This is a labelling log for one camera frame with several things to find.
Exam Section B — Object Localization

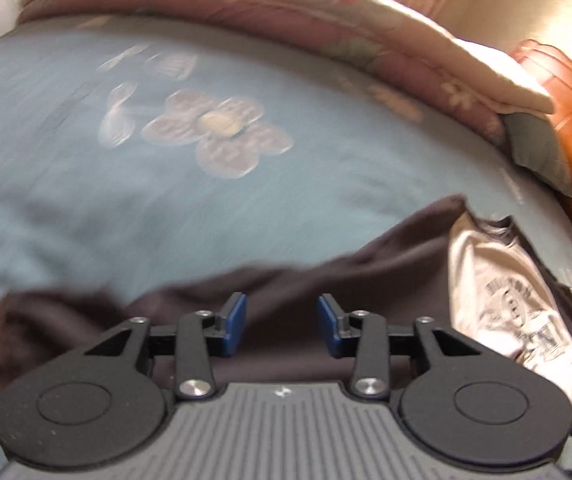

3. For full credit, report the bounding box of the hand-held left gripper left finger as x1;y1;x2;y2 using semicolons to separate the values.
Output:
86;291;247;402

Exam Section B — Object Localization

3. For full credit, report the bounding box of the beige sweatshirt with black sleeves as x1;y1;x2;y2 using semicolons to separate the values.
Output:
0;194;572;411

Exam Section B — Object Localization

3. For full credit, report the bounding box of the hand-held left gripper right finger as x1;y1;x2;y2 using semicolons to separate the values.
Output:
317;292;484;401

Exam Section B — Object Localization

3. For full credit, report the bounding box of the pink floral folded quilt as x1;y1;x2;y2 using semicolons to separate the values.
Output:
16;0;557;146

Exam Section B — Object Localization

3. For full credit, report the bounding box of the grey-green pillow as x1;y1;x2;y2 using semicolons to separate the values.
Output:
503;110;572;198

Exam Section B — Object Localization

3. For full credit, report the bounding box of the blue floral bed sheet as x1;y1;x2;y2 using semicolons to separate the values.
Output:
0;15;572;480

